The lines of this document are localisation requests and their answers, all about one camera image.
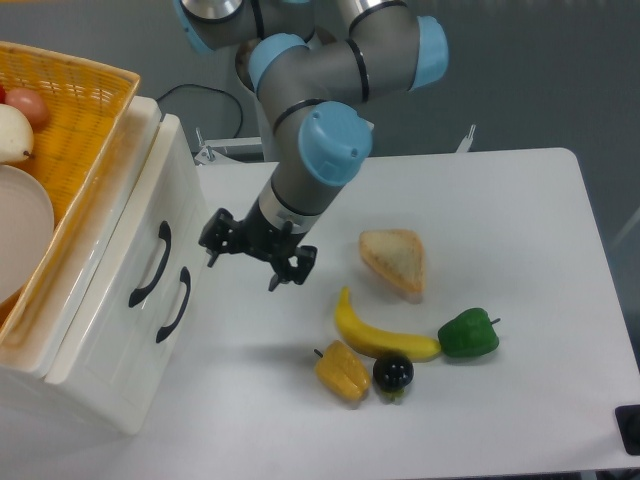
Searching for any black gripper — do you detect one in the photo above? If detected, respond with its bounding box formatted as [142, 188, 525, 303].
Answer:
[198, 200, 318, 292]

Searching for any black top drawer handle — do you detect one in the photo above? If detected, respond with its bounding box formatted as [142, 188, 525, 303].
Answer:
[128, 220, 172, 308]

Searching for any black drawer handle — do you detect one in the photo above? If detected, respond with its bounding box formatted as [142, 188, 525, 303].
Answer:
[155, 266, 192, 344]
[128, 220, 172, 308]

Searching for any white drawer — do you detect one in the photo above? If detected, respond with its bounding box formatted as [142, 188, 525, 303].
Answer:
[65, 209, 206, 434]
[47, 114, 206, 385]

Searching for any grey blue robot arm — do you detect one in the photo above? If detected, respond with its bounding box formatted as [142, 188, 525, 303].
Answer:
[174, 1, 449, 286]

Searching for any white drawer cabinet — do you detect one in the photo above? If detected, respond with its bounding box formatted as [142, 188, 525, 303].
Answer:
[0, 95, 216, 437]

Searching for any triangular bread slice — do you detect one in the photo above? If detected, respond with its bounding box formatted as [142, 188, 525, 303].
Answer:
[358, 229, 426, 304]

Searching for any yellow bell pepper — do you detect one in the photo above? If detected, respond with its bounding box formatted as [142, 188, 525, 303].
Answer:
[314, 340, 371, 402]

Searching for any yellow banana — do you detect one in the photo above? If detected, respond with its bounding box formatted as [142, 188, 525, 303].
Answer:
[334, 287, 441, 362]

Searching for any black eggplant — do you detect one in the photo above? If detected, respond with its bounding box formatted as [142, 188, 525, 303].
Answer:
[372, 353, 414, 402]

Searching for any green bell pepper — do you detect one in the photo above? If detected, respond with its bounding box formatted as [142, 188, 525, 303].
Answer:
[437, 307, 500, 358]

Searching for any yellow woven basket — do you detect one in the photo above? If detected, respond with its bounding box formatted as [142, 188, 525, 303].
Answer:
[1, 41, 140, 338]

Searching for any white plate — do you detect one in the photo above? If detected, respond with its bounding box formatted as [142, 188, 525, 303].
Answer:
[1, 165, 54, 303]

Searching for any white pear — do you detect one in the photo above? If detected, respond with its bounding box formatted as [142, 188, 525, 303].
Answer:
[0, 104, 34, 164]

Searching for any red apple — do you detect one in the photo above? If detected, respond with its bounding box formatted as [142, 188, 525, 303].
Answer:
[5, 88, 49, 128]

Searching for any black corner device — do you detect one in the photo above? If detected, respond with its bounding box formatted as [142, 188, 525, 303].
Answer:
[614, 404, 640, 456]

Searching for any black bottom drawer handle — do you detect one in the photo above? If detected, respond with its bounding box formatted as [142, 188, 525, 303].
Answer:
[155, 266, 192, 344]

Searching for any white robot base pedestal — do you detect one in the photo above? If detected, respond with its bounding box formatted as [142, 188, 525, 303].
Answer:
[234, 29, 346, 163]

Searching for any black cable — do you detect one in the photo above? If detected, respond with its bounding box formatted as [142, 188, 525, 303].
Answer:
[155, 83, 244, 141]

